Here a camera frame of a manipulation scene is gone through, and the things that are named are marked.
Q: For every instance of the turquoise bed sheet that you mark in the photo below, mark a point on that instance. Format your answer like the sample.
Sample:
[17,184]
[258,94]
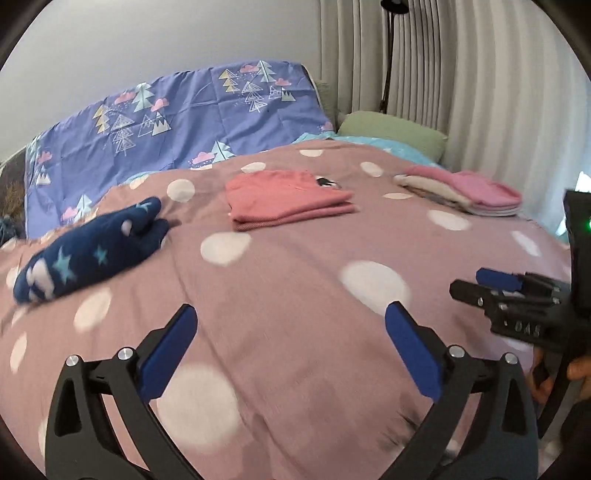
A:
[369,141]

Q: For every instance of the pink dotted deer blanket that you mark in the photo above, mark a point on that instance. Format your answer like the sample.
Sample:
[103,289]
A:
[300,277]

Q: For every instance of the black floor lamp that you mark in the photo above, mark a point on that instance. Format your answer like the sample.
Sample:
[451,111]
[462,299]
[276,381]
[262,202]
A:
[388,69]

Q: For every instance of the cream folded garment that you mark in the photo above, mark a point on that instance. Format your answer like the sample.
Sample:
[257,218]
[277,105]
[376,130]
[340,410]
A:
[434,191]

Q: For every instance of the blue tree print sheet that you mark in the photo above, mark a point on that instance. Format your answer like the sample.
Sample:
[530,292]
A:
[184,110]

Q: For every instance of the green pillow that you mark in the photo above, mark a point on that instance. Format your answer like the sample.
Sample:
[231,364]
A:
[392,131]

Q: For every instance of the navy star print garment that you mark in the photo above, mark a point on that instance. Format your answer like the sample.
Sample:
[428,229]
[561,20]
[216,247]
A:
[92,251]

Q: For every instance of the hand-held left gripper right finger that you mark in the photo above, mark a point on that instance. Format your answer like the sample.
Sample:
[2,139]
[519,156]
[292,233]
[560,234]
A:
[411,350]

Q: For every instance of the grey pleated curtain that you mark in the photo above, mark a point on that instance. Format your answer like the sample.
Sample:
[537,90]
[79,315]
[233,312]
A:
[485,92]

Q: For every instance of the brown printed pillow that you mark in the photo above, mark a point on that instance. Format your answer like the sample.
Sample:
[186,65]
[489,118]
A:
[11,184]

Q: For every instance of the grey green cushion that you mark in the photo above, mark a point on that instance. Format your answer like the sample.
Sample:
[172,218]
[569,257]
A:
[325,99]

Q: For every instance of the salmon pink knit sweater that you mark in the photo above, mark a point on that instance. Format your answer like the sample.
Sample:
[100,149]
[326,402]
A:
[286,198]

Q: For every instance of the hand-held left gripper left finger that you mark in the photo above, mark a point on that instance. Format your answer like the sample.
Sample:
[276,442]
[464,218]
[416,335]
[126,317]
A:
[168,355]

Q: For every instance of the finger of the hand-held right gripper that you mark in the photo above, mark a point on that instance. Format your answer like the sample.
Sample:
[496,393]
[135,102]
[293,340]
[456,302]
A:
[475,295]
[498,279]

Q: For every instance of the person's right hand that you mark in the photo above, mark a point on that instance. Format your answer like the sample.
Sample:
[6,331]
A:
[579,369]

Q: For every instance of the dark teal fuzzy blanket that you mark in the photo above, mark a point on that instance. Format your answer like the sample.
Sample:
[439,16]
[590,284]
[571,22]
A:
[7,228]

